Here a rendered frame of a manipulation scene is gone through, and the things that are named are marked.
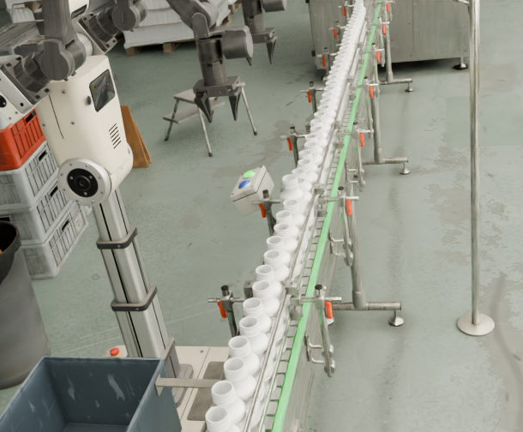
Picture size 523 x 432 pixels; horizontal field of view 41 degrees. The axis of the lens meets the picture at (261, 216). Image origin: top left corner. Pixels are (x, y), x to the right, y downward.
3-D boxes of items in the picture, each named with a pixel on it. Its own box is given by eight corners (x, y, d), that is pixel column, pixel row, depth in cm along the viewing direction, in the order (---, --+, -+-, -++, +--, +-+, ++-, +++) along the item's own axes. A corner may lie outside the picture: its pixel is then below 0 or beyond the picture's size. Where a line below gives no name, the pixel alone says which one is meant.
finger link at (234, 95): (242, 124, 165) (235, 87, 160) (213, 127, 167) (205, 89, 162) (247, 113, 171) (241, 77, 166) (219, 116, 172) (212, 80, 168)
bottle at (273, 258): (287, 304, 159) (277, 243, 152) (300, 316, 155) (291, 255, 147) (264, 315, 157) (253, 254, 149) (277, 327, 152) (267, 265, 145)
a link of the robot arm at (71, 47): (39, 54, 173) (29, 61, 169) (65, 31, 169) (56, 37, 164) (65, 83, 176) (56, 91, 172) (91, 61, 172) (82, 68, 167)
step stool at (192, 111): (210, 120, 569) (200, 71, 549) (258, 134, 525) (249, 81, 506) (163, 141, 544) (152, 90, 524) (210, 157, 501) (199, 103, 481)
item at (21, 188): (33, 207, 362) (19, 170, 352) (-40, 215, 368) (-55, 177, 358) (69, 159, 415) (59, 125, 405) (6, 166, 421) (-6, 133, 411)
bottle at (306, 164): (318, 220, 192) (310, 166, 184) (297, 219, 194) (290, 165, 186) (324, 210, 196) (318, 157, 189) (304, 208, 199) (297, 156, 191)
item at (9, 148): (19, 169, 353) (4, 129, 342) (-55, 177, 359) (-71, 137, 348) (59, 124, 406) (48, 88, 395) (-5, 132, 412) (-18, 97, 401)
